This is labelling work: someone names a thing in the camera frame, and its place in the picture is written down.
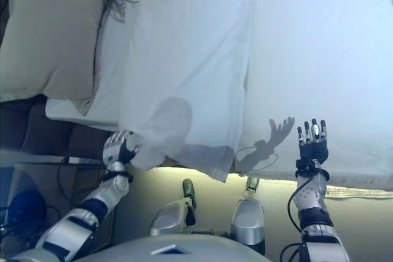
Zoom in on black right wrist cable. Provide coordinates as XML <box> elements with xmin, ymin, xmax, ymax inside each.
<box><xmin>287</xmin><ymin>175</ymin><xmax>309</xmax><ymax>233</ymax></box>

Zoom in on wooden nightstand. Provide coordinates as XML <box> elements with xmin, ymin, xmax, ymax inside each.
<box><xmin>0</xmin><ymin>150</ymin><xmax>116</xmax><ymax>244</ymax></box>

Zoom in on silver robot torso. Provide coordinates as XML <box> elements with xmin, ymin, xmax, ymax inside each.
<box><xmin>58</xmin><ymin>233</ymin><xmax>273</xmax><ymax>262</ymax></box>

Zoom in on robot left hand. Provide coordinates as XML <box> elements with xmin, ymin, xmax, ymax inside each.
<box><xmin>103</xmin><ymin>131</ymin><xmax>141</xmax><ymax>165</ymax></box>

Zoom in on beige pillow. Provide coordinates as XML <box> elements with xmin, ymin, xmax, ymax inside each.
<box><xmin>0</xmin><ymin>0</ymin><xmax>106</xmax><ymax>118</ymax></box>

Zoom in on white duvet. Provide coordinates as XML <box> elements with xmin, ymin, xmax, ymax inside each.
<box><xmin>118</xmin><ymin>0</ymin><xmax>393</xmax><ymax>189</ymax></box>

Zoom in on brown upholstered headboard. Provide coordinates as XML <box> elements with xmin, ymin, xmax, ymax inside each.
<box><xmin>0</xmin><ymin>0</ymin><xmax>109</xmax><ymax>162</ymax></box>

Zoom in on silver robot right leg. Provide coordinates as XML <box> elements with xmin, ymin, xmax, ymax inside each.
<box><xmin>230</xmin><ymin>175</ymin><xmax>267</xmax><ymax>256</ymax></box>

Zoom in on white mattress label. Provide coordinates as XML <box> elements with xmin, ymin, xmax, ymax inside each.
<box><xmin>324</xmin><ymin>184</ymin><xmax>393</xmax><ymax>199</ymax></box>

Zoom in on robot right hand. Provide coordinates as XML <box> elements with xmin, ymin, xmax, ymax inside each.
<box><xmin>296</xmin><ymin>118</ymin><xmax>330</xmax><ymax>162</ymax></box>

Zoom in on silver robot left leg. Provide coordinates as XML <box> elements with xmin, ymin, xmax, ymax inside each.
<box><xmin>149</xmin><ymin>178</ymin><xmax>197</xmax><ymax>239</ymax></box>

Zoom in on silver robot leg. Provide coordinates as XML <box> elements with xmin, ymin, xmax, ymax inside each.
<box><xmin>230</xmin><ymin>175</ymin><xmax>267</xmax><ymax>256</ymax></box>
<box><xmin>149</xmin><ymin>178</ymin><xmax>197</xmax><ymax>239</ymax></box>

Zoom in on blue round object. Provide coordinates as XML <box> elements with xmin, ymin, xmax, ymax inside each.
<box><xmin>6</xmin><ymin>190</ymin><xmax>47</xmax><ymax>231</ymax></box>

